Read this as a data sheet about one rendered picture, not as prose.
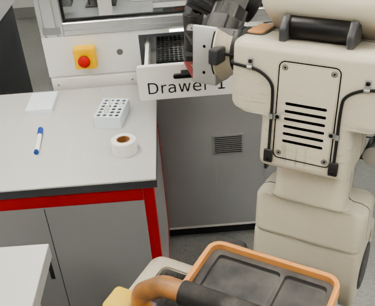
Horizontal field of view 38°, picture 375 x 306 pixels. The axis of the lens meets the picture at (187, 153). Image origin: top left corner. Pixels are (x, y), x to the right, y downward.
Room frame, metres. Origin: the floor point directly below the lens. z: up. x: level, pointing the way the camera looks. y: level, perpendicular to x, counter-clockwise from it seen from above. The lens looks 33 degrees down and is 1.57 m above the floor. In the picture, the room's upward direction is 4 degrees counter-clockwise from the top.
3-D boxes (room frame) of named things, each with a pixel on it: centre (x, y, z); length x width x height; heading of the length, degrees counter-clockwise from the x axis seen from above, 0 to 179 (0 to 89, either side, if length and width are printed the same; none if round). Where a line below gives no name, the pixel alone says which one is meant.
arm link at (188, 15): (1.45, -0.05, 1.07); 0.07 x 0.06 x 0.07; 175
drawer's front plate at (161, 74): (1.49, -0.01, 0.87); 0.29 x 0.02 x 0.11; 90
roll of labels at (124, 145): (1.29, 0.17, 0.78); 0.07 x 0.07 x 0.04
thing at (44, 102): (1.62, 0.47, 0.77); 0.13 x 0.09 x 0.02; 0
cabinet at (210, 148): (2.22, -0.06, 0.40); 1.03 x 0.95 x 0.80; 90
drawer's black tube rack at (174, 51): (1.69, -0.01, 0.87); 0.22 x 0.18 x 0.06; 0
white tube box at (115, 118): (1.49, 0.22, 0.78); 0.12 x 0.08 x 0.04; 170
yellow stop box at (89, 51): (1.72, 0.32, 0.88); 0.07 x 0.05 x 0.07; 90
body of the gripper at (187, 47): (1.45, -0.04, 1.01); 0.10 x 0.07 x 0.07; 0
